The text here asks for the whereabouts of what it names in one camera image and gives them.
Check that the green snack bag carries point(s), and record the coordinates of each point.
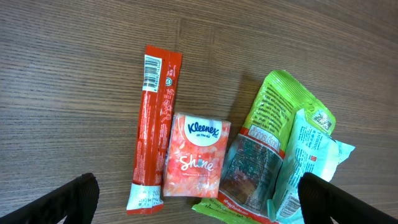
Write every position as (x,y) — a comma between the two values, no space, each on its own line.
(254,159)

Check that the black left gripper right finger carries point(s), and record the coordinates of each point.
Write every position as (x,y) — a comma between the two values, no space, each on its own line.
(322,202)

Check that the light blue wipes packet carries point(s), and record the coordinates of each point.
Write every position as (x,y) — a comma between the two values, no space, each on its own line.
(308,150)

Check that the red toothpaste box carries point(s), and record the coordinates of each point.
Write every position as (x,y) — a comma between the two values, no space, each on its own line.
(161,73)

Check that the small red carton box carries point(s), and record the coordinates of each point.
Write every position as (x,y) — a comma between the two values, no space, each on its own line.
(195,156)

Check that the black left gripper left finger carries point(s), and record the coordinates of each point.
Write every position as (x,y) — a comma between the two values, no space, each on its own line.
(74,202)

